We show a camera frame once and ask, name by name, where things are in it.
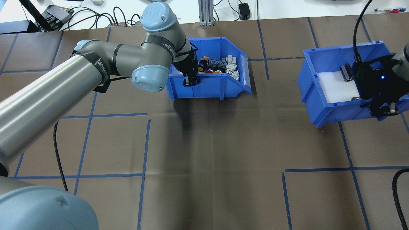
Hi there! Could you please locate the blue bin with capacitors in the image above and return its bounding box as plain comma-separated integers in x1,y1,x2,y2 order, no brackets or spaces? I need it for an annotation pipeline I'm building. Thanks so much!
301,41,409,128

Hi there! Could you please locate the aluminium profile post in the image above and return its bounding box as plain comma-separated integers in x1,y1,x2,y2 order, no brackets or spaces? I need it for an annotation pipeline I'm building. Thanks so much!
198,0,215,27

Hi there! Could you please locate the braided black arm cable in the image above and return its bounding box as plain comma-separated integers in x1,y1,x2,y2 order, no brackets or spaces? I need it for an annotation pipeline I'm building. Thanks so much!
53,121,69,192
392,169,409,230

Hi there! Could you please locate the white foam bin liner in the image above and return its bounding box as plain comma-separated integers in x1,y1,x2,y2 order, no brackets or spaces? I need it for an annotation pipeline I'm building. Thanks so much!
315,71,363,103

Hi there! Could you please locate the black ribbed power supply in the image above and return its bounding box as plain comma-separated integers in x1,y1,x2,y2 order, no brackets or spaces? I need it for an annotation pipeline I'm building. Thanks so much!
45,4,74,24

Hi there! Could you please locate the black stand leg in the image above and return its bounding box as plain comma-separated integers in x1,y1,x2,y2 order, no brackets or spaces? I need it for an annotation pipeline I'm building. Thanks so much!
19,0,48,31

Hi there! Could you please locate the black looped cable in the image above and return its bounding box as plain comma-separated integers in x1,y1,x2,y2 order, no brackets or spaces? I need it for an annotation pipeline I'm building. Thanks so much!
112,6,143,27

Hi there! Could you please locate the thin black camera cable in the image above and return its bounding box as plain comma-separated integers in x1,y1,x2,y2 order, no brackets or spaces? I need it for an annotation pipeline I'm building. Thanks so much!
352,0,374,64

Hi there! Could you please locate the blue bin with buttons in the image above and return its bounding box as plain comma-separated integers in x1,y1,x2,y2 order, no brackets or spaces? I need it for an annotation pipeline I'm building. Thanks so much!
166,37,253,101

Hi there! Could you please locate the black power strip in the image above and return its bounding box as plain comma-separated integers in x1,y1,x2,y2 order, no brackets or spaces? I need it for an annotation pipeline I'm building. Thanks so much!
108,20,143,28

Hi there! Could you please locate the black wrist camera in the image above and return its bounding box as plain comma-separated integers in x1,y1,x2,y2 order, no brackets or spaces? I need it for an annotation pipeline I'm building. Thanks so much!
351,61,385,100

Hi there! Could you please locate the black power adapter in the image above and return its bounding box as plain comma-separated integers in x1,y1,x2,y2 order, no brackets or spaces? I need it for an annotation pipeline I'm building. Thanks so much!
238,3,251,20

